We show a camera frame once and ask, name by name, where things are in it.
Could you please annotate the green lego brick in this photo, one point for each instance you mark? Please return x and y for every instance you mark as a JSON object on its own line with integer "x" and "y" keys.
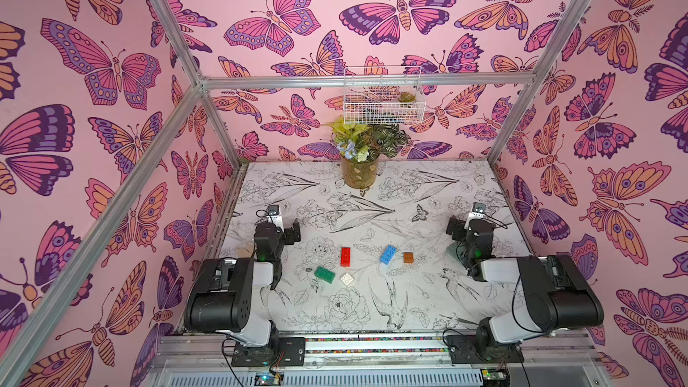
{"x": 324, "y": 274}

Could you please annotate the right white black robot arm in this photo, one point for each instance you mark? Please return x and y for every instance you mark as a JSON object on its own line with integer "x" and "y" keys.
{"x": 556, "y": 294}

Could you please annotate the blue lego brick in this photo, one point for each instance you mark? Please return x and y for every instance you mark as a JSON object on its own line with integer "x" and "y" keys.
{"x": 388, "y": 254}

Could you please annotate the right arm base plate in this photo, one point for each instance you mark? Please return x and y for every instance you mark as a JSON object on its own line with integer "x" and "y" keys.
{"x": 468, "y": 349}

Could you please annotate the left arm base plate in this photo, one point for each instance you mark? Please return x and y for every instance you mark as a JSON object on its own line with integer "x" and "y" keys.
{"x": 286, "y": 352}

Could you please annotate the white lego brick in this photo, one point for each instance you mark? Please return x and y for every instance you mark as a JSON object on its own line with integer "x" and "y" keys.
{"x": 346, "y": 279}

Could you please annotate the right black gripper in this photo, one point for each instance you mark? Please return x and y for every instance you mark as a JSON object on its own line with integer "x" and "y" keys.
{"x": 457, "y": 228}

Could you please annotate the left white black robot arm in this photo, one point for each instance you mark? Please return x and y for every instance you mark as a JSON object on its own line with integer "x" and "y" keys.
{"x": 221, "y": 298}

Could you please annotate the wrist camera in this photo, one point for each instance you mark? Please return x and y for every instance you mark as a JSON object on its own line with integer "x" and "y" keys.
{"x": 274, "y": 215}
{"x": 478, "y": 212}

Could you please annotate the glass vase with plants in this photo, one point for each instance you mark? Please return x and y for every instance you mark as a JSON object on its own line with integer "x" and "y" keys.
{"x": 362, "y": 145}

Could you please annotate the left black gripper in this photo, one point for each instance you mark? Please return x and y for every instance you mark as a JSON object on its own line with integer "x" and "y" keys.
{"x": 290, "y": 232}

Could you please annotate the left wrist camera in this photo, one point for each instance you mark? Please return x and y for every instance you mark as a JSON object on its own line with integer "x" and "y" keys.
{"x": 274, "y": 215}

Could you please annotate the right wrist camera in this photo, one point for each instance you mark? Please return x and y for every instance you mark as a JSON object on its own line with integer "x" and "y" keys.
{"x": 478, "y": 212}

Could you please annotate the white wire basket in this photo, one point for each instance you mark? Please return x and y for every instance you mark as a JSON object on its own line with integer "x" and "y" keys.
{"x": 383, "y": 99}

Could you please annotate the red lego brick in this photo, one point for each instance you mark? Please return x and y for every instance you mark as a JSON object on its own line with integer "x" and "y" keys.
{"x": 345, "y": 257}

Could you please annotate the aluminium mounting rail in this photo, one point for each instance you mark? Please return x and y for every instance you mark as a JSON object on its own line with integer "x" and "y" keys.
{"x": 415, "y": 358}

